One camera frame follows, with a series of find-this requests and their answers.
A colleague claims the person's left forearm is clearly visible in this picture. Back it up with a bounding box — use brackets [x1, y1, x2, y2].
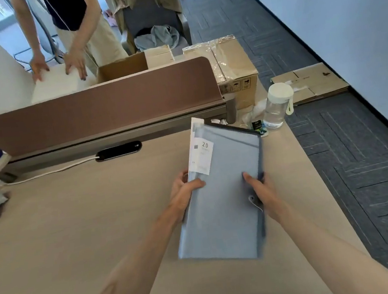
[59, 204, 198, 294]

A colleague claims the person's right forearm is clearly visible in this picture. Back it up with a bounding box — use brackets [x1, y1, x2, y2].
[268, 193, 388, 294]

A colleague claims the white paper label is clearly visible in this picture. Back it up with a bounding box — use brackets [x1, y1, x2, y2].
[181, 115, 218, 179]

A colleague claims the white cable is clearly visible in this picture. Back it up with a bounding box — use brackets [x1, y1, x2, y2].
[0, 155, 99, 187]

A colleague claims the large taped cardboard box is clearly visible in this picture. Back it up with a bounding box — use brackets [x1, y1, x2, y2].
[182, 32, 264, 117]

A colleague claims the flattened cardboard sheet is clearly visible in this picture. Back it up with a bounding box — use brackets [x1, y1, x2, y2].
[269, 59, 352, 109]

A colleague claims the grey chair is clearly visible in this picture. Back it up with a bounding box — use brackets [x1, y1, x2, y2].
[115, 0, 193, 57]

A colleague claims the light blue cloth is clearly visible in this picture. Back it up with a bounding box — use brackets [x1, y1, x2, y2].
[132, 22, 182, 55]

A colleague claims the brown desk divider panel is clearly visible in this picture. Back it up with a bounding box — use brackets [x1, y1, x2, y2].
[0, 54, 230, 161]

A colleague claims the clear water bottle white lid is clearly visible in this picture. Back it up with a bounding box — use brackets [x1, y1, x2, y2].
[258, 81, 299, 132]

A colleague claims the crumpled clear plastic wrap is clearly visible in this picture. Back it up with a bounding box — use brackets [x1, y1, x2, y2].
[238, 98, 273, 129]

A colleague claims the white flat box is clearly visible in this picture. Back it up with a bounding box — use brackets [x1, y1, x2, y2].
[26, 60, 99, 105]

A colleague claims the open cardboard box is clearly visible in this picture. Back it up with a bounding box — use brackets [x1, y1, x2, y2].
[93, 44, 177, 84]

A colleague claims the black oval cable grommet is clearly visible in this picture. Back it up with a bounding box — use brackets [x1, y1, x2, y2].
[94, 140, 144, 163]

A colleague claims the blue garment package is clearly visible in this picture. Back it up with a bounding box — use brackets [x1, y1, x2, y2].
[159, 108, 279, 270]

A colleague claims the person's right hand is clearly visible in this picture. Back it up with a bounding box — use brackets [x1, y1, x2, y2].
[242, 166, 292, 228]

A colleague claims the small black packet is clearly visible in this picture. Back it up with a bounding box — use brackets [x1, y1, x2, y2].
[250, 118, 270, 139]

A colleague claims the person's left hand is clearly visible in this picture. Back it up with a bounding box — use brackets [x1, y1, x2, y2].
[165, 167, 212, 225]

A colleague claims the grey desk divider rail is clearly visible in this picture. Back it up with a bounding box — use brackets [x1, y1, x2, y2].
[0, 93, 243, 176]

